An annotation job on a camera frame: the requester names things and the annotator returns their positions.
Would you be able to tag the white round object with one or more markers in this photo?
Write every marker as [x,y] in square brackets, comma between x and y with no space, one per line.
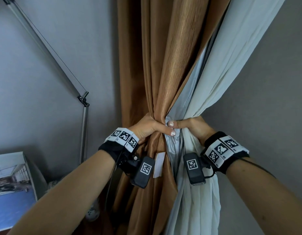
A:
[92,211]

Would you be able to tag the person's left thumb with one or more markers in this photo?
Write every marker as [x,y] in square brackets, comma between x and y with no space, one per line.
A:
[165,129]

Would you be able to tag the person's right thumb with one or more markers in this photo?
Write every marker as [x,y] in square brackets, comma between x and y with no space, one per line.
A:
[179,123]

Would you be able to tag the person's right hand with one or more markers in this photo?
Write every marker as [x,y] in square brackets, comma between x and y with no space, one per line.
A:
[197,126]

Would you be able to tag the silver metal floor lamp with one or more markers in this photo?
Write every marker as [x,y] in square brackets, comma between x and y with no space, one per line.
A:
[55,63]

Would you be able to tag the person's right forearm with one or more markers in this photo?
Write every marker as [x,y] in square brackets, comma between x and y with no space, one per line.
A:
[263,195]

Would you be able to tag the white curtain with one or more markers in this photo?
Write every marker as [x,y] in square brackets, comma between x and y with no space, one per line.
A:
[229,53]

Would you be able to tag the person's left forearm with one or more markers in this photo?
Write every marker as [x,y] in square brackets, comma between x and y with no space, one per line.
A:
[67,193]

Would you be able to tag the black wristband with marker tags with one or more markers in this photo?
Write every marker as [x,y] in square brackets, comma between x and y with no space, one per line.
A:
[122,139]
[223,151]

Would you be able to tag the person's left hand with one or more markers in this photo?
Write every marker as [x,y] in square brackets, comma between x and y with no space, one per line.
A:
[145,127]

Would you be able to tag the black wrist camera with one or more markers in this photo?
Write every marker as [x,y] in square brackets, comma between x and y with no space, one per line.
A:
[143,172]
[194,168]

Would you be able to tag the brown curtain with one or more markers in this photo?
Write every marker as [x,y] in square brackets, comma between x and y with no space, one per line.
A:
[151,58]

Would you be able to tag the printed picture board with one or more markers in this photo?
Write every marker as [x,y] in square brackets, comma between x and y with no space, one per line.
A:
[11,188]

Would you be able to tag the white fabric label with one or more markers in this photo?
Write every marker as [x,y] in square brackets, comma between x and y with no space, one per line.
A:
[159,165]

